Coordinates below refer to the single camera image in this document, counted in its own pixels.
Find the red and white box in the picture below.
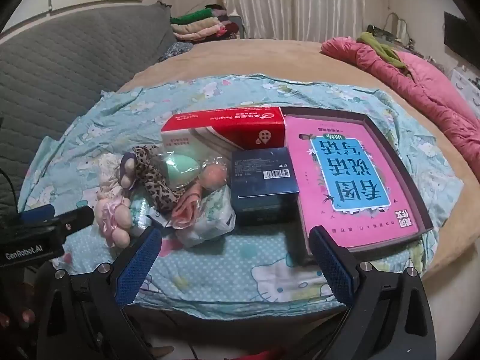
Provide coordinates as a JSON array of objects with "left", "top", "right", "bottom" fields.
[{"left": 161, "top": 107, "right": 287, "bottom": 160}]

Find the pink cloth packet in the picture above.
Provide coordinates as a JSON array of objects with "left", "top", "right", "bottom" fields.
[{"left": 170, "top": 185, "right": 207, "bottom": 231}]

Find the dark floral cloth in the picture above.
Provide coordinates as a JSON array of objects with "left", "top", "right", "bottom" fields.
[{"left": 157, "top": 41, "right": 194, "bottom": 62}]

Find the white curtain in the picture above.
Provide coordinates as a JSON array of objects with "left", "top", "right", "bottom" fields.
[{"left": 219, "top": 0, "right": 379, "bottom": 42}]

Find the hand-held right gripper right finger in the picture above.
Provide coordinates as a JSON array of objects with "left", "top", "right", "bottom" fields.
[{"left": 309, "top": 226, "right": 441, "bottom": 360}]

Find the cartoon cat printed blanket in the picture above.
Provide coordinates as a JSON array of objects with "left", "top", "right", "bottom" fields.
[{"left": 19, "top": 74, "right": 464, "bottom": 308}]

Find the beige bed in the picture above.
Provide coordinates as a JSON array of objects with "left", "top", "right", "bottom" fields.
[{"left": 116, "top": 37, "right": 480, "bottom": 282}]

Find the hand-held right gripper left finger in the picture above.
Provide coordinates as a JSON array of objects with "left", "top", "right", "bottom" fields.
[{"left": 35, "top": 226, "right": 163, "bottom": 360}]

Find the beige plush rabbit doll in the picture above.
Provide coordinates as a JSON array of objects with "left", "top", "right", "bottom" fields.
[{"left": 94, "top": 153, "right": 139, "bottom": 249}]

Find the pink quilt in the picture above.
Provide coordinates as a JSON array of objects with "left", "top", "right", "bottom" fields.
[{"left": 320, "top": 37, "right": 480, "bottom": 154}]

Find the leopard print scrunchie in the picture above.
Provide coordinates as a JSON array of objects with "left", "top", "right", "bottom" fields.
[{"left": 132, "top": 145, "right": 184, "bottom": 214}]

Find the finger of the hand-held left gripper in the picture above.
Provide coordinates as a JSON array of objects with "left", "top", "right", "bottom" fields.
[
  {"left": 47, "top": 206, "right": 95, "bottom": 238},
  {"left": 15, "top": 204, "right": 55, "bottom": 223}
]

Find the person's left hand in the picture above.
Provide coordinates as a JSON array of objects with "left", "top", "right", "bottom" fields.
[{"left": 0, "top": 305, "right": 38, "bottom": 331}]

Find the black television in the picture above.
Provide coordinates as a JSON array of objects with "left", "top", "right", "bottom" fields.
[{"left": 443, "top": 12, "right": 480, "bottom": 54}]

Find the green cloth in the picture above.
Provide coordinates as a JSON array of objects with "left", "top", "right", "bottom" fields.
[{"left": 356, "top": 32, "right": 407, "bottom": 72}]

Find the white cartoon printed packet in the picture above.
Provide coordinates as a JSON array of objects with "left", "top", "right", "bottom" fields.
[{"left": 176, "top": 187, "right": 236, "bottom": 248}]

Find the stack of folded clothes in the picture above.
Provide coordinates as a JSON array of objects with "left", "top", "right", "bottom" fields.
[{"left": 169, "top": 5, "right": 241, "bottom": 42}]

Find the white drawer cabinet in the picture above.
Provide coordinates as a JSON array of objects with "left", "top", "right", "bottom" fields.
[{"left": 450, "top": 67, "right": 480, "bottom": 107}]

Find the dark blue box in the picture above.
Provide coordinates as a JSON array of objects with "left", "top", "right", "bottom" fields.
[{"left": 229, "top": 147, "right": 301, "bottom": 227}]

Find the grey quilted headboard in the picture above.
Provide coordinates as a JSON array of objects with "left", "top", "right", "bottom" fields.
[{"left": 0, "top": 3, "right": 177, "bottom": 214}]

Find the makeup sponge packet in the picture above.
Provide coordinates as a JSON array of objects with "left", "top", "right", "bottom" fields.
[{"left": 154, "top": 148, "right": 230, "bottom": 196}]

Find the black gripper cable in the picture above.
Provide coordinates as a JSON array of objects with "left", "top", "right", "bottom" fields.
[{"left": 0, "top": 169, "right": 16, "bottom": 214}]

